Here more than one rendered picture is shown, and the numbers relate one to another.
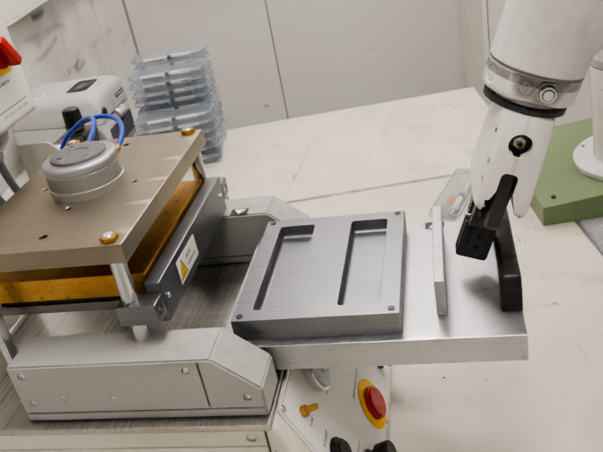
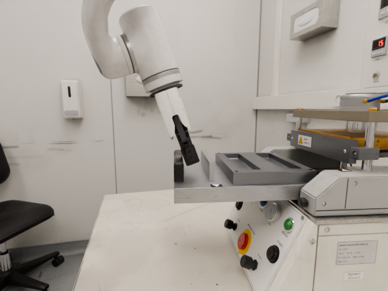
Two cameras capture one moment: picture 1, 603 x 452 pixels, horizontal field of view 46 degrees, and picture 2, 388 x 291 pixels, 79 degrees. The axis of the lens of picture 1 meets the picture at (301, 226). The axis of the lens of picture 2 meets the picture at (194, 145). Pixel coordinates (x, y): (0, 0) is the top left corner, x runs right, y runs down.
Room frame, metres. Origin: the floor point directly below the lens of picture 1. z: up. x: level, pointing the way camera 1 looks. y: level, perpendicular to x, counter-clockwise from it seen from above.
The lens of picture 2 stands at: (1.12, -0.33, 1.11)
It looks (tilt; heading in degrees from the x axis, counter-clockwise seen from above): 9 degrees down; 161
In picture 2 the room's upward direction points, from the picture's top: straight up
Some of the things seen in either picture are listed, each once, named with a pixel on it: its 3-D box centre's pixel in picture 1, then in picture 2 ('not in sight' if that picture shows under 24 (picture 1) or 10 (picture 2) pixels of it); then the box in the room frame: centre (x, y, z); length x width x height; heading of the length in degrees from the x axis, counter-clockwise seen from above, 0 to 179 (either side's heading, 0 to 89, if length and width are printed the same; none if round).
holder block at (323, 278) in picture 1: (327, 270); (257, 165); (0.66, -0.02, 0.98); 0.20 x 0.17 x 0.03; 166
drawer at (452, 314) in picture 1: (371, 276); (237, 170); (0.65, -0.06, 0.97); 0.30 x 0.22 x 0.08; 76
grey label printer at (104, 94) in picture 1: (75, 120); not in sight; (1.74, 0.50, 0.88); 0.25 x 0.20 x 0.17; 80
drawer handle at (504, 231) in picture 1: (503, 252); (178, 163); (0.61, -0.20, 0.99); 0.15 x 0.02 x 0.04; 166
